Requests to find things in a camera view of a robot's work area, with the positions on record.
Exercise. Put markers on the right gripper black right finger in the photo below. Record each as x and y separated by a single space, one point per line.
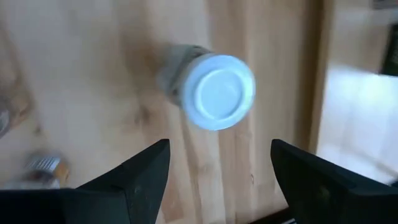
335 202

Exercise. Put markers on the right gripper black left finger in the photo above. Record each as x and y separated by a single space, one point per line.
93 205

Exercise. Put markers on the white-lid bagel seasoning jar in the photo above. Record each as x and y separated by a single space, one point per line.
217 91

